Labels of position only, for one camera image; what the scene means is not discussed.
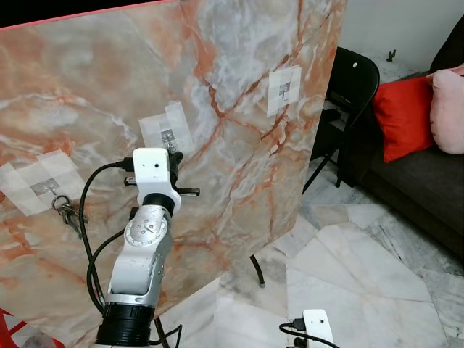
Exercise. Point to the dark grey sofa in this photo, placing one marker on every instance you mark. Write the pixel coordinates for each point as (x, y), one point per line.
(420, 196)

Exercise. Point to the clear tape patch with hook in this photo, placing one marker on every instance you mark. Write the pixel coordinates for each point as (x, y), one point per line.
(181, 123)
(284, 90)
(32, 177)

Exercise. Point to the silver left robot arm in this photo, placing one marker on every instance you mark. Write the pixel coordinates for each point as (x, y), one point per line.
(141, 254)

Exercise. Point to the small black object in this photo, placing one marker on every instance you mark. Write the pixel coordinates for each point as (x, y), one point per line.
(392, 56)

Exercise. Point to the pink cushion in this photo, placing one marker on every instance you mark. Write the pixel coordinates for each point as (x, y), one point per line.
(449, 109)

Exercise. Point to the black metal board leg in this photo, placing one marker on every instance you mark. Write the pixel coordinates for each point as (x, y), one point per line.
(161, 333)
(258, 272)

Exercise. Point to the red cushion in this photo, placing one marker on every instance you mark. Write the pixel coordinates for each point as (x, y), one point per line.
(402, 119)

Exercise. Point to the dark metal key bunch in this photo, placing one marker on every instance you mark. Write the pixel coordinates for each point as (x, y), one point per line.
(69, 214)

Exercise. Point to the black folding chair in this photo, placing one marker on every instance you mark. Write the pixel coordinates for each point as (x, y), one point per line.
(355, 87)

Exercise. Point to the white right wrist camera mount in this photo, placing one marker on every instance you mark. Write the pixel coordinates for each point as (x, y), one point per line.
(319, 330)

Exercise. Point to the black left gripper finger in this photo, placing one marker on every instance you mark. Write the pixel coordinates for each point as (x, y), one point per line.
(175, 152)

